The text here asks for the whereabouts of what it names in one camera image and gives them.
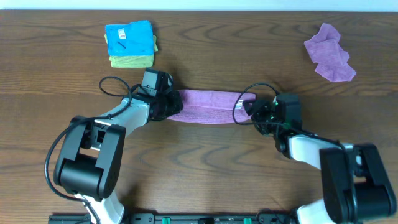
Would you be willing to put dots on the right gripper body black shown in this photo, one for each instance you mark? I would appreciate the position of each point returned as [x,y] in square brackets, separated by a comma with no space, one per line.
[263,118]

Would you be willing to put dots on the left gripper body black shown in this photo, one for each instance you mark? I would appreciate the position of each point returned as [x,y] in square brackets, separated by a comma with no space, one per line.
[174,103]

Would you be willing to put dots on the purple cloth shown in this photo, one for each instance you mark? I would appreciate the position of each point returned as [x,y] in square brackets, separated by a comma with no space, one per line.
[212,107]
[332,61]

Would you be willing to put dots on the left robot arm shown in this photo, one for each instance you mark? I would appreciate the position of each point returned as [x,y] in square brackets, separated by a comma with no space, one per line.
[85,159]

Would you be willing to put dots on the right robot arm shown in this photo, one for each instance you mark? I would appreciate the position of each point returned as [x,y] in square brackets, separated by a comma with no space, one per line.
[355,183]

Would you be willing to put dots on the folded green cloth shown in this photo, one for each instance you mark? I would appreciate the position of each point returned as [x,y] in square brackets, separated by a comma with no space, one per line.
[132,61]

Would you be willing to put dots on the folded blue cloth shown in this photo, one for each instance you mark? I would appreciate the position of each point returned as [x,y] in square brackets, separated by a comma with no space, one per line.
[123,31]

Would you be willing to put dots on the crumpled purple cloth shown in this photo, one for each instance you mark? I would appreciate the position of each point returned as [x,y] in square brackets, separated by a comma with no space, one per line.
[332,61]

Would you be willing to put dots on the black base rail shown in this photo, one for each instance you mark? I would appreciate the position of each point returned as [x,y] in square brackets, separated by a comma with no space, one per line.
[150,218]

